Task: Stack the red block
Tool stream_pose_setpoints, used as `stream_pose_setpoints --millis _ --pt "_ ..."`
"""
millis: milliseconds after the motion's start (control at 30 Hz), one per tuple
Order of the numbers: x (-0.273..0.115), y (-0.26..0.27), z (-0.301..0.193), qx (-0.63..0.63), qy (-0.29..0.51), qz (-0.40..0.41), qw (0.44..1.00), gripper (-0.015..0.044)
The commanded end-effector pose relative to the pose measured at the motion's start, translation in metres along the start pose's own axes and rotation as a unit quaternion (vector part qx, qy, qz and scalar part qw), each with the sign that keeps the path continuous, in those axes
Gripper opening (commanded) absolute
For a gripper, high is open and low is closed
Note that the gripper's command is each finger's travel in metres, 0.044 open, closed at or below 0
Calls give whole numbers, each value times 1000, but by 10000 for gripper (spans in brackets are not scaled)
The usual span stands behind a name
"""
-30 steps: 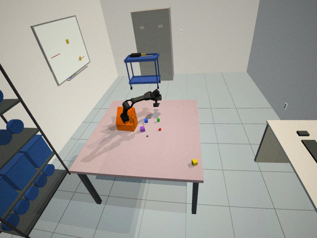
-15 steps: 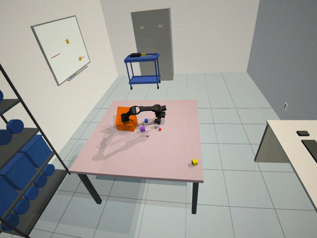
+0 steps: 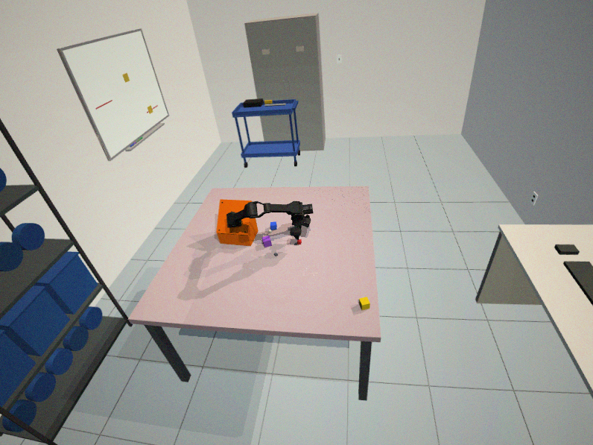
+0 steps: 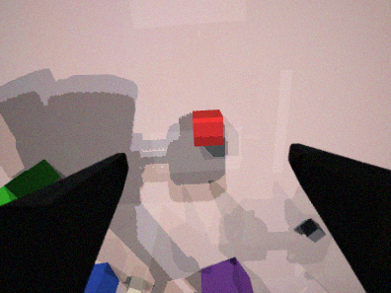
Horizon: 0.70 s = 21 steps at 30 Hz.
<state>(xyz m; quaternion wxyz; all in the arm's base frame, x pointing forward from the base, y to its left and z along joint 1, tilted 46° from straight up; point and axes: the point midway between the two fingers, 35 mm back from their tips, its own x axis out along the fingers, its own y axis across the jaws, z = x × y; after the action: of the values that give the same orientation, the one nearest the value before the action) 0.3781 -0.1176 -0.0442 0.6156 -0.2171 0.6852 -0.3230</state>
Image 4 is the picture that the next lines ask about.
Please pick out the blue cube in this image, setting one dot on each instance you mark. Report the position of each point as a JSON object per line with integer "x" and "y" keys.
{"x": 102, "y": 279}

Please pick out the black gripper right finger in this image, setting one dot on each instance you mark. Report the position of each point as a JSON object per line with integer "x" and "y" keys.
{"x": 354, "y": 201}

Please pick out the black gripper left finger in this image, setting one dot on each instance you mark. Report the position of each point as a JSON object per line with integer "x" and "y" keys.
{"x": 50, "y": 239}

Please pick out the red block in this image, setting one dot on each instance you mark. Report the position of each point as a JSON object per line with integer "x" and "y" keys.
{"x": 208, "y": 127}

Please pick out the purple cube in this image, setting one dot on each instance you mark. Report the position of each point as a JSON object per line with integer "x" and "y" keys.
{"x": 225, "y": 277}

